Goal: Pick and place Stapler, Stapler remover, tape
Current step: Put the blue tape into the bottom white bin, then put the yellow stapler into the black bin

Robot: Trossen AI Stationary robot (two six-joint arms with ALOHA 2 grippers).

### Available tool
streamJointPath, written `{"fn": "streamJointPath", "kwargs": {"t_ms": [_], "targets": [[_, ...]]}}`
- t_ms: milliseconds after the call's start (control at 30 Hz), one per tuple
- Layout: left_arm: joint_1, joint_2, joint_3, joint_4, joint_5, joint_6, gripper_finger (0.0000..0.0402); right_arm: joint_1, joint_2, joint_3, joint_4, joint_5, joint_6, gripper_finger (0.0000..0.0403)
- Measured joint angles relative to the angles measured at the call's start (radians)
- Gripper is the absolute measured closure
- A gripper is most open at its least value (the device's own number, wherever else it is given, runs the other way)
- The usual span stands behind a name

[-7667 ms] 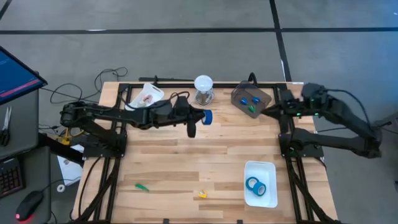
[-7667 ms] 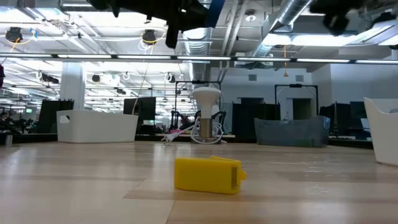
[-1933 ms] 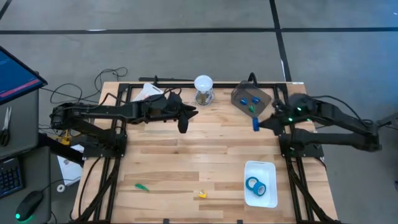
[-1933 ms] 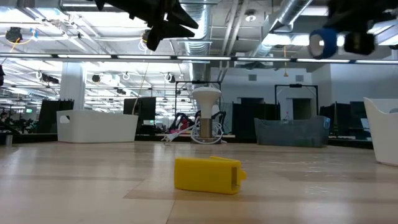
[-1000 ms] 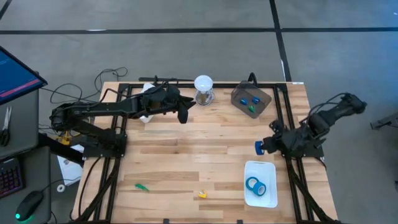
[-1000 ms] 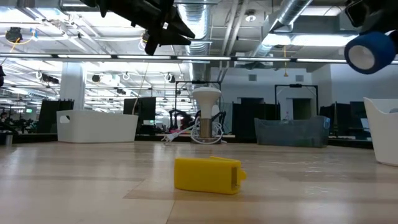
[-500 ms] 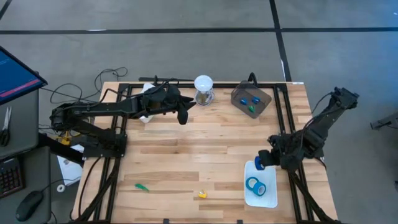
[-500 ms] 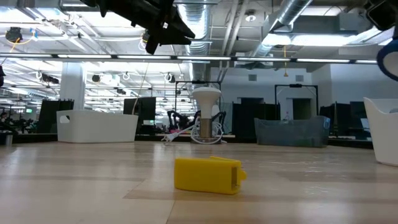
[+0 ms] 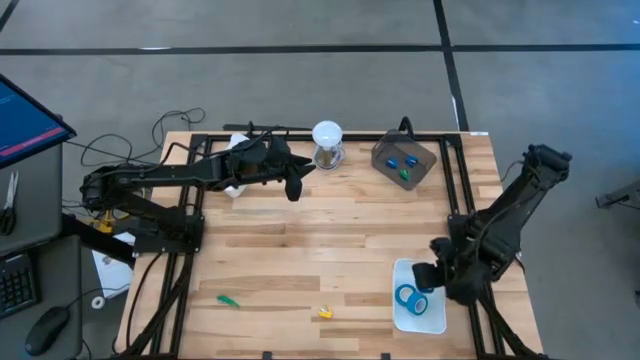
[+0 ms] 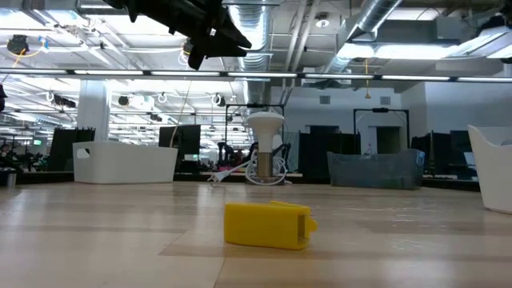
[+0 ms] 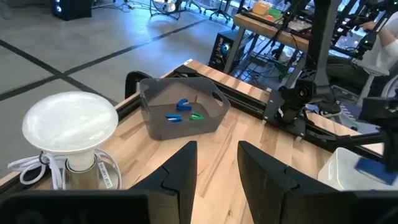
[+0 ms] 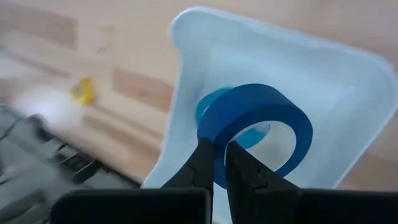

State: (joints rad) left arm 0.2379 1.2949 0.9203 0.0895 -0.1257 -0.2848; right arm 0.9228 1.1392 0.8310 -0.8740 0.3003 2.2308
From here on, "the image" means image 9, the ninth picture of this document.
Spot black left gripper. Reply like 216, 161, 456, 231
227, 138, 317, 202

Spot light blue tape roll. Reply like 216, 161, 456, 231
405, 292, 430, 317
394, 283, 419, 307

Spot white bulb table lamp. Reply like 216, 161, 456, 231
311, 119, 346, 171

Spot white plastic bin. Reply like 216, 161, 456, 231
223, 132, 251, 200
393, 257, 449, 335

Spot grey plastic bin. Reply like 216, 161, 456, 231
370, 129, 439, 192

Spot black metal support bar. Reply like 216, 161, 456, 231
60, 212, 137, 266

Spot white paper sheet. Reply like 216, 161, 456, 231
91, 232, 136, 300

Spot grey desk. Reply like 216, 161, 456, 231
0, 142, 84, 360

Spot computer monitor blue screen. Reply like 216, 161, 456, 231
0, 73, 78, 170

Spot black computer mouse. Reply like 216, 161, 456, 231
23, 305, 71, 357

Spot black backlit keyboard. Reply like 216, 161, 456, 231
0, 252, 41, 320

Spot black aluminium table frame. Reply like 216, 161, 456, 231
112, 121, 551, 360

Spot black handled scissors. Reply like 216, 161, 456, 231
0, 170, 20, 237

